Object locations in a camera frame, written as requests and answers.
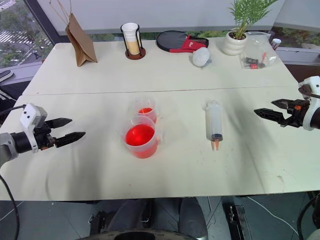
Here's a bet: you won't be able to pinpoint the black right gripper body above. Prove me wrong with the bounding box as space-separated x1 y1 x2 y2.
279 98 312 129

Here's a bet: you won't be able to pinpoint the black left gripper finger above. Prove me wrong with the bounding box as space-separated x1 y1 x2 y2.
53 131 87 149
44 117 74 130

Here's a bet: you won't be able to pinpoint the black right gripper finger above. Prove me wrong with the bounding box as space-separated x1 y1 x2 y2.
253 107 286 124
271 98 291 109

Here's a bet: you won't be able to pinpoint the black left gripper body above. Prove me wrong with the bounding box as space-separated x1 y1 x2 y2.
33 120 58 151

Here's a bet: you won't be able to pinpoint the large clear plastic syringe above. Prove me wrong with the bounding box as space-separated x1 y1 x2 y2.
203 99 225 153

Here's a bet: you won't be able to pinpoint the large beaker with red liquid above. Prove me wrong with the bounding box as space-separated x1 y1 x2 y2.
122 115 161 160

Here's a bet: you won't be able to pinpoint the small beaker with red liquid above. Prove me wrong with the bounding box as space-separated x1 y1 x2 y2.
128 97 159 125

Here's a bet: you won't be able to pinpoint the paper cup stack in holder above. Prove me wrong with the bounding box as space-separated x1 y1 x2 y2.
120 23 147 61

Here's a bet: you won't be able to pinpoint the clear plastic bag with parts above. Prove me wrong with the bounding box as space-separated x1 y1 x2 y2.
239 31 284 71

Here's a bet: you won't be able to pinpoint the black white shoe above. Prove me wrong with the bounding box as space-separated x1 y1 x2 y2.
0 69 14 83

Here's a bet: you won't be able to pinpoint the white ribbed plant pot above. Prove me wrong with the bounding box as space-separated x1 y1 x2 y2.
221 30 249 57

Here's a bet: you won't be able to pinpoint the brown paper bag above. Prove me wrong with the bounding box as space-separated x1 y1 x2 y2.
65 12 99 68

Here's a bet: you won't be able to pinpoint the green palm plant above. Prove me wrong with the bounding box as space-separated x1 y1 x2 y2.
227 0 279 41

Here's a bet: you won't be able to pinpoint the black table foot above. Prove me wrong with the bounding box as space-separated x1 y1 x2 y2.
221 196 248 240

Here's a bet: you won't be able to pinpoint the stack of white paper cups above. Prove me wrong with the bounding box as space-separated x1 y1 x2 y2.
121 22 140 55

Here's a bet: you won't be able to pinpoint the dry brown twigs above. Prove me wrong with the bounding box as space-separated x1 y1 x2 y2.
49 0 74 27

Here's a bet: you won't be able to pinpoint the black red paddle case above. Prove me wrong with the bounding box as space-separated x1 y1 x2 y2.
156 30 210 54

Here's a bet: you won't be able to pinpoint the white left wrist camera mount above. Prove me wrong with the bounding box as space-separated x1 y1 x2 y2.
19 102 48 153

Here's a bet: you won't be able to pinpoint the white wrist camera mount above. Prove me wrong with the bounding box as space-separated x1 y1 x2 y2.
298 75 320 131
19 102 48 153

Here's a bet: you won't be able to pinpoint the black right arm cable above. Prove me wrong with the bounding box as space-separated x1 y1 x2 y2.
298 84 320 99

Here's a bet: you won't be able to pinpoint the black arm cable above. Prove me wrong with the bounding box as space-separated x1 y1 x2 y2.
0 105 26 116
298 84 320 99

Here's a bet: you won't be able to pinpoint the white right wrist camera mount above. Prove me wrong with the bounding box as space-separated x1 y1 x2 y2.
298 75 320 131

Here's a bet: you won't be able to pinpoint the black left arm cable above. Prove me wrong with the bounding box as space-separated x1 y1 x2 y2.
0 105 26 116

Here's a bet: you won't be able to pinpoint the black hanging cable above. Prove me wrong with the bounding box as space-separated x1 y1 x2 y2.
0 172 20 240
296 191 320 240

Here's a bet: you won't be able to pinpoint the thin white floor cable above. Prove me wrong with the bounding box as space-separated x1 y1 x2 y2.
246 196 301 237

